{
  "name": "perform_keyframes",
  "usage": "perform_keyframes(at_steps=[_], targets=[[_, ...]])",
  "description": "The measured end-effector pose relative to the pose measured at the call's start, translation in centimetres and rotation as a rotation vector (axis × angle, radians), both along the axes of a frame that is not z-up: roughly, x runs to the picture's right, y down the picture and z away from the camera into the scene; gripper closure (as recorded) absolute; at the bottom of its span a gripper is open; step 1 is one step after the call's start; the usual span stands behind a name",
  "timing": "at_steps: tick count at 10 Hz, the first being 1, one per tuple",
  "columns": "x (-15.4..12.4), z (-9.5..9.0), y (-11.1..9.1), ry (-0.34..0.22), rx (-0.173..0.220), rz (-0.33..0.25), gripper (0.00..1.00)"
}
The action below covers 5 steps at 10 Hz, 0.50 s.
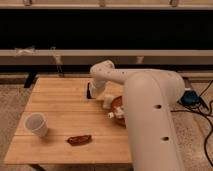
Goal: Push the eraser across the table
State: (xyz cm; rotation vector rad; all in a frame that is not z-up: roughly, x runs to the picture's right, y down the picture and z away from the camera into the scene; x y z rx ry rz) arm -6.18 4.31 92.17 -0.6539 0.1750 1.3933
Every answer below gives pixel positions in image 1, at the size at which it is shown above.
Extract black table leg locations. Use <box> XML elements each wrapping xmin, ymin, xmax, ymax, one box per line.
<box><xmin>24</xmin><ymin>72</ymin><xmax>37</xmax><ymax>88</ymax></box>

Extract brown round plate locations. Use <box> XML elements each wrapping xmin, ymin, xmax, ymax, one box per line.
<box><xmin>111</xmin><ymin>96</ymin><xmax>126</xmax><ymax>127</ymax></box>

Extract white small object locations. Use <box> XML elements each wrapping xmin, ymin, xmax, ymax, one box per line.
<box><xmin>102</xmin><ymin>94</ymin><xmax>115</xmax><ymax>109</ymax></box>

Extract lower wooden rail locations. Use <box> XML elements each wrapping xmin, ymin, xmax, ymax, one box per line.
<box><xmin>0</xmin><ymin>49</ymin><xmax>213</xmax><ymax>65</ymax></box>

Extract blue device on floor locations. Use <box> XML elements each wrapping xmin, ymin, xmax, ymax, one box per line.
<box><xmin>181</xmin><ymin>90</ymin><xmax>199</xmax><ymax>106</ymax></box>

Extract wooden rail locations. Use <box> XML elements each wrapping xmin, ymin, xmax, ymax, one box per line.
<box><xmin>0</xmin><ymin>0</ymin><xmax>213</xmax><ymax>10</ymax></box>
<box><xmin>0</xmin><ymin>49</ymin><xmax>213</xmax><ymax>65</ymax></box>

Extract black cables on floor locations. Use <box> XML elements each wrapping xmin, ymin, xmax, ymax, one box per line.
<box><xmin>170</xmin><ymin>79</ymin><xmax>213</xmax><ymax>168</ymax></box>

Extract upper wooden rail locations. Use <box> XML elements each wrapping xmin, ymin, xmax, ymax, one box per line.
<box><xmin>0</xmin><ymin>0</ymin><xmax>213</xmax><ymax>10</ymax></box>

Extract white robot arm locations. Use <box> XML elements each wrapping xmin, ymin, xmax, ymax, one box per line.
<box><xmin>89</xmin><ymin>60</ymin><xmax>185</xmax><ymax>171</ymax></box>

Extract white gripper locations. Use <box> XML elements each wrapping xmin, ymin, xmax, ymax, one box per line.
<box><xmin>86</xmin><ymin>81</ymin><xmax>106</xmax><ymax>99</ymax></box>

